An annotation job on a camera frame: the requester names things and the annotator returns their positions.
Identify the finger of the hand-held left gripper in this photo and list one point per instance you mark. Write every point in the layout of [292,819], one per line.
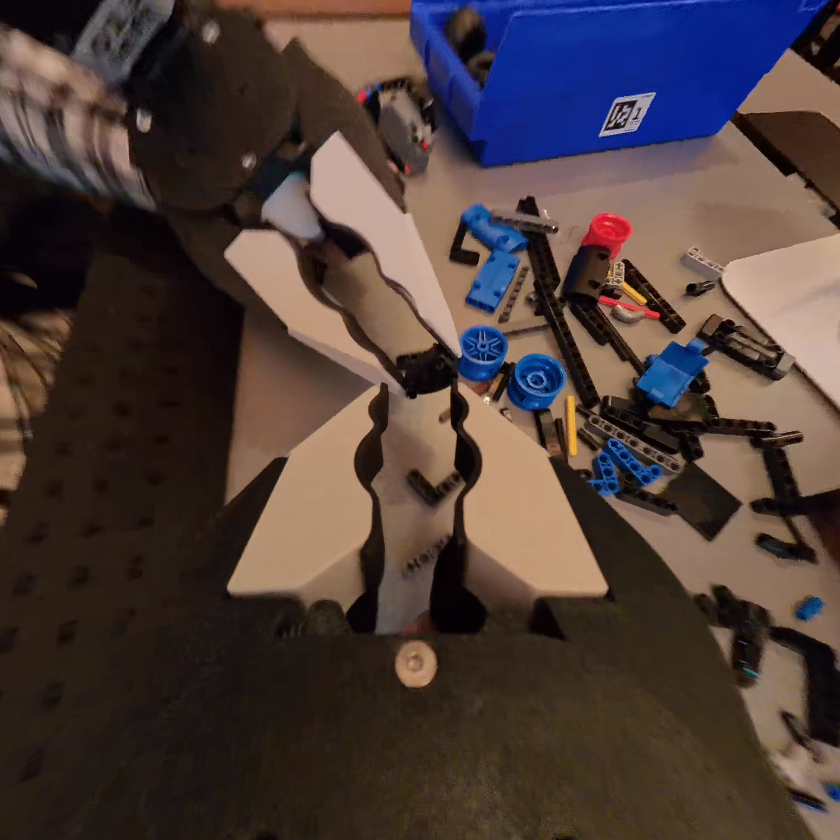
[380,223]
[275,282]

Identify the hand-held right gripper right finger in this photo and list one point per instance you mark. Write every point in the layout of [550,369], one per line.
[531,525]

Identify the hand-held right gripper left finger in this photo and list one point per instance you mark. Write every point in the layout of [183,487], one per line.
[295,525]

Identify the dark grey motor block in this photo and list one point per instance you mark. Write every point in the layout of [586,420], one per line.
[403,124]

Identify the black connector assembly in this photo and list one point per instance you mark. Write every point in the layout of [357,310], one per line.
[426,371]

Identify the black bar with blue pin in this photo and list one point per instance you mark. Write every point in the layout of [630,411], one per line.
[748,656]

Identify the grey desk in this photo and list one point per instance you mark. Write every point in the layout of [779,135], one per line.
[656,197]

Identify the short black L beam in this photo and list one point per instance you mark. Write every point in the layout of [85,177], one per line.
[463,253]

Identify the blue L-shaped beam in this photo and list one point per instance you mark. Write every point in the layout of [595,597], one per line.
[604,476]

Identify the black rectangular brick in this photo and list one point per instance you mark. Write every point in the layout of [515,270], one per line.
[550,433]

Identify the blue curved panel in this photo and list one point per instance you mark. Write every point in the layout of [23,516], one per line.
[489,229]

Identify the black L-shaped beam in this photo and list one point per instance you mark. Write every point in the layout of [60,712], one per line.
[426,489]

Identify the black six-hole beam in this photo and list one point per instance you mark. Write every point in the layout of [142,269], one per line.
[646,502]

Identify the blue bent short beam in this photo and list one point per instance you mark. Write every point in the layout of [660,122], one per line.
[633,463]

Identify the blue rectangular panel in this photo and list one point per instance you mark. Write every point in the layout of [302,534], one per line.
[493,281]

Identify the long grey beam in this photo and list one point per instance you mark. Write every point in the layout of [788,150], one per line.
[630,443]

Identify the blue wheel rim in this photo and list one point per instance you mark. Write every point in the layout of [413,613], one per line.
[482,351]
[537,382]

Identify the grey seven-hole beam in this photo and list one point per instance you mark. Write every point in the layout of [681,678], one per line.
[525,222]

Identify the black thin liftarm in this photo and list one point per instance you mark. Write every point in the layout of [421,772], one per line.
[504,380]

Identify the black wedge piece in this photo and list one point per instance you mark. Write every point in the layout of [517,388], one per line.
[528,207]

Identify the dark grey nine-hole beam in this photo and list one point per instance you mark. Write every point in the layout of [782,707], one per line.
[514,295]

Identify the black square panel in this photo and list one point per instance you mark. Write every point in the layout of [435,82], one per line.
[699,502]

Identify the long black beam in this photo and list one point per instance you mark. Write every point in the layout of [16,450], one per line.
[564,328]

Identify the black eleven-hole beam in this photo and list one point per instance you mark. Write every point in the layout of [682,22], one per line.
[607,334]

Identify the blue folded panel piece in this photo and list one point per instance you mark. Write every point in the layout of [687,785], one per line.
[673,374]

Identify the black rubber tire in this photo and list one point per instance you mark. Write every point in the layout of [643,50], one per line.
[467,33]

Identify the black curved panel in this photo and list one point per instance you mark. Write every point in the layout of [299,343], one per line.
[586,272]

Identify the black clip piece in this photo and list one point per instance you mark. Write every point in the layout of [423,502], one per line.
[728,607]

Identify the red wheel rim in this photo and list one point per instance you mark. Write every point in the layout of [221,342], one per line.
[607,233]

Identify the silver curved pipe piece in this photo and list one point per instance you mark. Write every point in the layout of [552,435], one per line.
[628,316]

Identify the red axle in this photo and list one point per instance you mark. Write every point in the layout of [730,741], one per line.
[607,302]

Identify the short yellow axle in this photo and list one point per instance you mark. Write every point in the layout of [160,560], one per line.
[633,293]

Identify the thin black beam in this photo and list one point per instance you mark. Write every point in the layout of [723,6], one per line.
[656,298]

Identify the blue bin with square tag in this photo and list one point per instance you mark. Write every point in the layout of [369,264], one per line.
[590,52]

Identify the scattered small pins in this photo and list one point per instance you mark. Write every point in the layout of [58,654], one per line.
[809,608]

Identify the small black pin connector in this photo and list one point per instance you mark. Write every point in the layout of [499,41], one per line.
[701,287]

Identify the small pale grey beam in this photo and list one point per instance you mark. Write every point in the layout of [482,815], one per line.
[702,260]

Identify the black studded base plate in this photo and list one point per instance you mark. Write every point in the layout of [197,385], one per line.
[118,459]

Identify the black frame piece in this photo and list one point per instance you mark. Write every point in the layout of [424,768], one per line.
[745,344]

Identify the black bent frame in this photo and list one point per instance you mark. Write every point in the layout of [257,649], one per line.
[814,682]

